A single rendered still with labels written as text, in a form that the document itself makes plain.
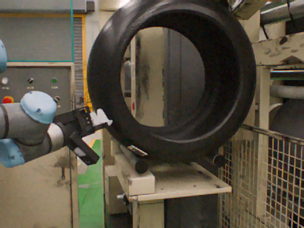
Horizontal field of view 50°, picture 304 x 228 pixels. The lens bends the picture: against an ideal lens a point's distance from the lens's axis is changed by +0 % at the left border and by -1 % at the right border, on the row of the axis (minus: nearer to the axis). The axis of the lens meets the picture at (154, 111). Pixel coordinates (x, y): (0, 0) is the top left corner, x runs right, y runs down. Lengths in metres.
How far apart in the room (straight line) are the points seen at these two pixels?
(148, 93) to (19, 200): 0.90
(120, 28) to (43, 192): 1.09
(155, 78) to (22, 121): 0.81
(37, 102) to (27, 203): 1.18
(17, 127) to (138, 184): 0.50
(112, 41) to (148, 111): 0.50
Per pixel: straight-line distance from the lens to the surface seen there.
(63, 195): 1.85
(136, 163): 1.08
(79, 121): 0.92
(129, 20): 1.04
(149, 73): 1.42
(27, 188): 1.84
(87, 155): 0.92
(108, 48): 1.02
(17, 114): 0.73
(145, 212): 1.54
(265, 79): 1.58
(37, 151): 0.83
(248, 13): 1.47
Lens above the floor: 1.19
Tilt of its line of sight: 6 degrees down
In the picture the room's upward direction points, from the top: straight up
